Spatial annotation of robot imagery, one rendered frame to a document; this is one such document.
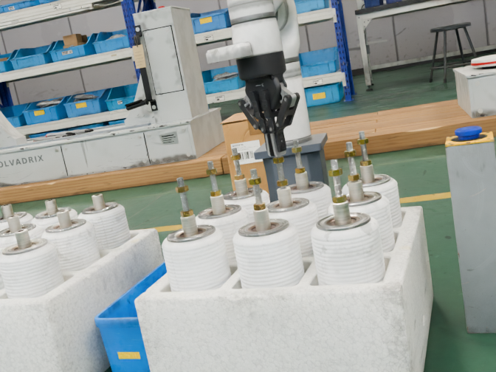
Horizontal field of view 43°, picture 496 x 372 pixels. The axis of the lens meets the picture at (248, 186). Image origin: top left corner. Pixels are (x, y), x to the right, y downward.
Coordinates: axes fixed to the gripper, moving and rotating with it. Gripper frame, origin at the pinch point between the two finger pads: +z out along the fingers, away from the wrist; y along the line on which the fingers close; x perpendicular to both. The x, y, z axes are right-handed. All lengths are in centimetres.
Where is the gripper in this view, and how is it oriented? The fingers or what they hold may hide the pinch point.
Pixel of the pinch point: (275, 143)
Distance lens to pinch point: 100.2
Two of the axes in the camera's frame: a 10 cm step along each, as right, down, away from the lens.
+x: -7.6, 2.7, -5.9
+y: -6.2, -0.4, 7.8
